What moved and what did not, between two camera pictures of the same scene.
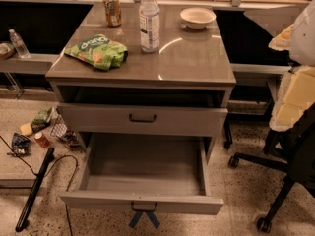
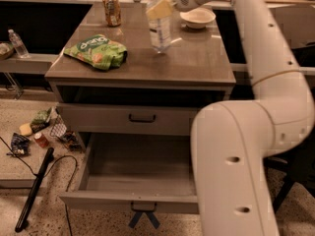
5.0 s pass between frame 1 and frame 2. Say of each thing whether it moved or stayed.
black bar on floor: stayed
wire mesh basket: stayed
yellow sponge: stayed
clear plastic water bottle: moved
